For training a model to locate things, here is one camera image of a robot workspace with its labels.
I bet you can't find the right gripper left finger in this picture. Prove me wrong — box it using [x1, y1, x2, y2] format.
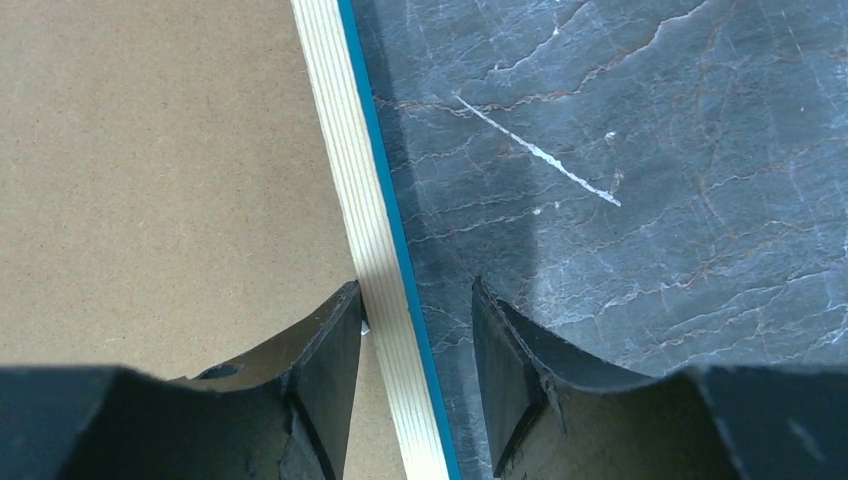
[1, 281, 363, 479]

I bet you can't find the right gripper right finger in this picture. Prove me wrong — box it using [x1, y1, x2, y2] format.
[472, 279, 847, 479]

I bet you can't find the brown cardboard backing board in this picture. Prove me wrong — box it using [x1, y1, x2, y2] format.
[0, 0, 407, 480]

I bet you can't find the wooden picture frame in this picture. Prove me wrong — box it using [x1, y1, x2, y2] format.
[292, 1, 461, 479]

